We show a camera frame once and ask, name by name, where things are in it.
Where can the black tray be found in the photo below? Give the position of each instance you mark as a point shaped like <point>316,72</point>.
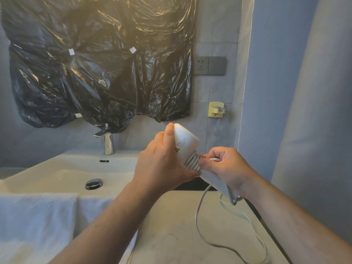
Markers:
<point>192,186</point>

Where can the chrome faucet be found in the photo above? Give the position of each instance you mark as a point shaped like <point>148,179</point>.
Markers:
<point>109,145</point>

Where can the white shower curtain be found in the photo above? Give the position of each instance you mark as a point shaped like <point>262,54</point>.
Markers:
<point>316,120</point>

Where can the yellow wall holder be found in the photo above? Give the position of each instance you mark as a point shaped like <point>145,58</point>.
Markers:
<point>214,108</point>

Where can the person's left forearm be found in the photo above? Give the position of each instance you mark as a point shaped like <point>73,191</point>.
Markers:
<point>104,230</point>

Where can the person's right hand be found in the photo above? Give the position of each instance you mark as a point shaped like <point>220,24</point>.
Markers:
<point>233,170</point>

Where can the person's right forearm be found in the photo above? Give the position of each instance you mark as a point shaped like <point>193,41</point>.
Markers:
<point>302,225</point>

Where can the person's left hand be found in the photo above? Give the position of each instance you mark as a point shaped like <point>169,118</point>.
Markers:
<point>159,164</point>

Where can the white sink basin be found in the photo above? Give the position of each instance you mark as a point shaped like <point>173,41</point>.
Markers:
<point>55,173</point>

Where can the chrome sink drain plug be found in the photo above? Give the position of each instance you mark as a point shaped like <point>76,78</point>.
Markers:
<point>94,184</point>

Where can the black plastic sheet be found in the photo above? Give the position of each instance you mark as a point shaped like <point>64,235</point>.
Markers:
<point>96,65</point>

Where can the grey wall power socket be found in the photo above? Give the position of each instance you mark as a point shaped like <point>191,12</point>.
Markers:
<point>201,65</point>

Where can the white towel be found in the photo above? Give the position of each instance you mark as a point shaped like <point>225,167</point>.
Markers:
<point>33,222</point>

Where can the white hair dryer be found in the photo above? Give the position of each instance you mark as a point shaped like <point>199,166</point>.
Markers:
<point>185,137</point>

